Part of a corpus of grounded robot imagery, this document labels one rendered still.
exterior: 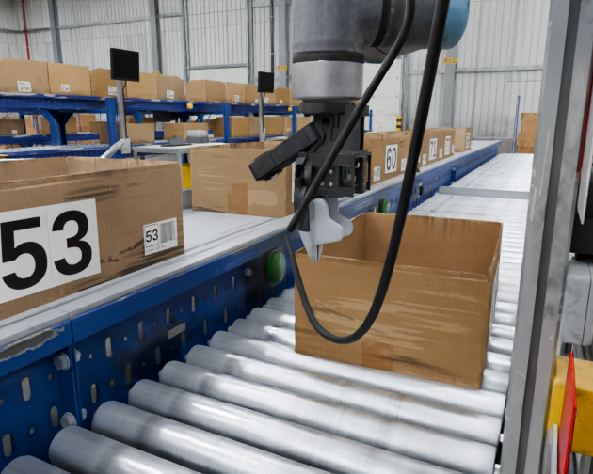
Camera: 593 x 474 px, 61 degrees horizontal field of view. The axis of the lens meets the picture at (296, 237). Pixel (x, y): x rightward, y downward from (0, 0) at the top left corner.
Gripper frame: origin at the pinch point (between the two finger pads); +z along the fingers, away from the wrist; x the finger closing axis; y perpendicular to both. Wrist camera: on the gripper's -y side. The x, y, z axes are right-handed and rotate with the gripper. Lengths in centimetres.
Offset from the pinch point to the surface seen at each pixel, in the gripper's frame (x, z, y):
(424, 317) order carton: 7.1, 9.7, 14.8
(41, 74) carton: 338, -64, -474
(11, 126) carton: 586, -3, -884
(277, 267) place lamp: 28.7, 12.8, -20.6
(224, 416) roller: -13.0, 19.8, -6.4
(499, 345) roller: 25.2, 19.9, 24.3
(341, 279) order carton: 6.8, 5.8, 2.0
